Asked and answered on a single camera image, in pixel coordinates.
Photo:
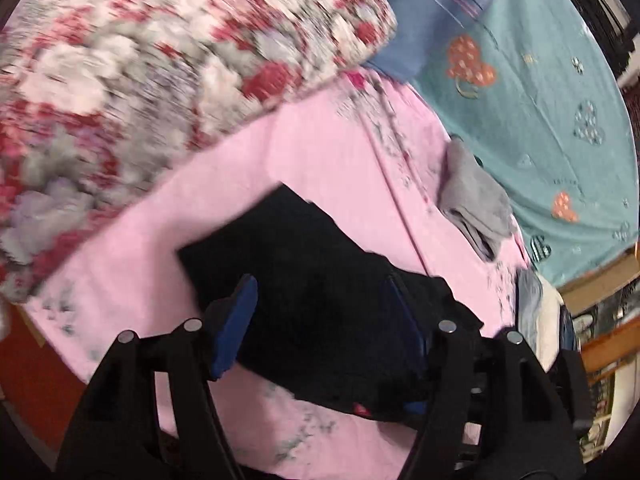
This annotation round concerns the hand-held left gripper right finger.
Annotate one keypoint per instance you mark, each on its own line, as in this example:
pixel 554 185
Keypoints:
pixel 411 327

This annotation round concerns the black pants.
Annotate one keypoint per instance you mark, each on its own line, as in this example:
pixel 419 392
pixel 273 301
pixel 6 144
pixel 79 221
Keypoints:
pixel 320 285

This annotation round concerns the grey garment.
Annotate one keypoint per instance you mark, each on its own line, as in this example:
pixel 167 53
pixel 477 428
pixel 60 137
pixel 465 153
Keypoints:
pixel 475 200

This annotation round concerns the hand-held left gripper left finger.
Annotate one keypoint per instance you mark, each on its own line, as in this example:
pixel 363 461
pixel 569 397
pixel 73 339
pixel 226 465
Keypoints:
pixel 234 327

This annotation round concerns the red bed side board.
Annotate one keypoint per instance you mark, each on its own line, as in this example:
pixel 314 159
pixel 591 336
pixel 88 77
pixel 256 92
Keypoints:
pixel 35 375

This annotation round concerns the white cloth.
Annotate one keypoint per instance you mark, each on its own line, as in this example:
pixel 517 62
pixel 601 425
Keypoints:
pixel 550 320

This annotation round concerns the red white floral quilt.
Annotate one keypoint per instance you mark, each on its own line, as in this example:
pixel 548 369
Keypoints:
pixel 150 75

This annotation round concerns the light blue denim garment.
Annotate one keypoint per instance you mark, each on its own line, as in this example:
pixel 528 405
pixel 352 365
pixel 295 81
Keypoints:
pixel 530 300

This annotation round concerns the wooden bed frame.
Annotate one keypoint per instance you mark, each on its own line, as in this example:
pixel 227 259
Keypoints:
pixel 600 290

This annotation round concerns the pink bed sheet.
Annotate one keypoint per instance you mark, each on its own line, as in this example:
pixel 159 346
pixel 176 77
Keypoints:
pixel 340 160

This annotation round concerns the blue striped cloth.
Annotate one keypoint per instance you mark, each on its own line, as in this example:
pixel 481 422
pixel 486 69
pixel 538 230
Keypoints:
pixel 430 15

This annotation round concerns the teal heart print blanket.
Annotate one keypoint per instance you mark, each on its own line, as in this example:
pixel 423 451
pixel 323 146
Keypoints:
pixel 545 110

